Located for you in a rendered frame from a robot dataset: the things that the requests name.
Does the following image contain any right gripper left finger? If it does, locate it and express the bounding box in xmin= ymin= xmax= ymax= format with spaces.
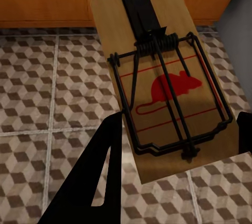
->
xmin=38 ymin=112 xmax=122 ymax=224

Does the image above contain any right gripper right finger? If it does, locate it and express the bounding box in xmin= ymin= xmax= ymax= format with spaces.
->
xmin=237 ymin=112 xmax=252 ymax=154

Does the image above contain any mousetrap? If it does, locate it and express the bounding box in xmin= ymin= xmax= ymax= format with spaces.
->
xmin=88 ymin=0 xmax=249 ymax=185

